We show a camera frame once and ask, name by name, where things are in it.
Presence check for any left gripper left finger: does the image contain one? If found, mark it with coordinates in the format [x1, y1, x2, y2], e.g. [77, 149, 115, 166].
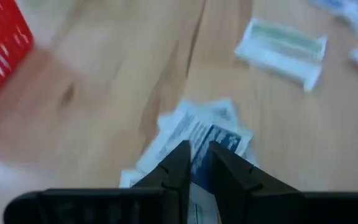
[131, 139, 193, 191]

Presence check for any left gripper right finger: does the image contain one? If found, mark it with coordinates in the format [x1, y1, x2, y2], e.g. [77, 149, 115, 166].
[208, 140, 304, 194]

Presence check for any red plastic basket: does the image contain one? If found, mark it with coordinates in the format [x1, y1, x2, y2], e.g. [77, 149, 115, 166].
[0, 0, 34, 116]

